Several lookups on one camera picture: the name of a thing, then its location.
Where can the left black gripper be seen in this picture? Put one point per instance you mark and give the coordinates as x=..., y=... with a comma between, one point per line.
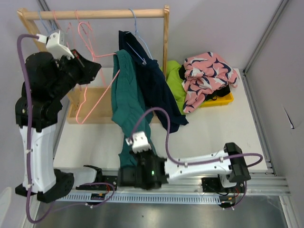
x=89, y=69

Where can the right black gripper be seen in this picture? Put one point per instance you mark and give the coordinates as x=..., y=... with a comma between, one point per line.
x=149, y=151

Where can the teal green shorts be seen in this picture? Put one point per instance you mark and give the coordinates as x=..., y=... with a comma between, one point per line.
x=127, y=101

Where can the light blue hanger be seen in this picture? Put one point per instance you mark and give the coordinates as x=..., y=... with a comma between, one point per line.
x=136, y=34
x=50, y=28

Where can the lime green shorts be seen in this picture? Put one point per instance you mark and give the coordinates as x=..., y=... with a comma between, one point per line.
x=175, y=83

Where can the black shorts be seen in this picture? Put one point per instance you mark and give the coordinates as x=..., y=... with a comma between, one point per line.
x=218, y=93

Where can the pink patterned shorts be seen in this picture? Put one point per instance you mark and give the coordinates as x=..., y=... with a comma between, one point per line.
x=205, y=74

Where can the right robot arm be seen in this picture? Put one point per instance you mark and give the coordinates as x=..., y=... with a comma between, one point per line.
x=228, y=164

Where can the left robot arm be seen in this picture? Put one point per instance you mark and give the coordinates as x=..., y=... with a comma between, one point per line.
x=50, y=80

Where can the navy blue shorts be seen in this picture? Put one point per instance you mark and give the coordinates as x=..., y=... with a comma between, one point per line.
x=151, y=80

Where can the wooden clothes rack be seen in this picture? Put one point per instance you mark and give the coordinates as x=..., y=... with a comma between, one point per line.
x=92, y=105

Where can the yellow plastic tray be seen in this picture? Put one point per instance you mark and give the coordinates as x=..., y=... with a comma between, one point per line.
x=218, y=101

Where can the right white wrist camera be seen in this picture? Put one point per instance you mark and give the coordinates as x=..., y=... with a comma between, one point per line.
x=138, y=142

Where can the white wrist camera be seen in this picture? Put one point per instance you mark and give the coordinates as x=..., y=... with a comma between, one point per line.
x=138, y=142
x=56, y=44

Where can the slotted cable duct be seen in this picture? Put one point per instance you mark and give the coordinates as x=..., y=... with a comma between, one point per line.
x=143, y=198

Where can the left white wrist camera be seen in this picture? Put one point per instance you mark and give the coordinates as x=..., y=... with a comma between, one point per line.
x=56, y=44

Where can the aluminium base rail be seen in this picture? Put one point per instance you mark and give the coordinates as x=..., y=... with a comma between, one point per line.
x=260, y=184

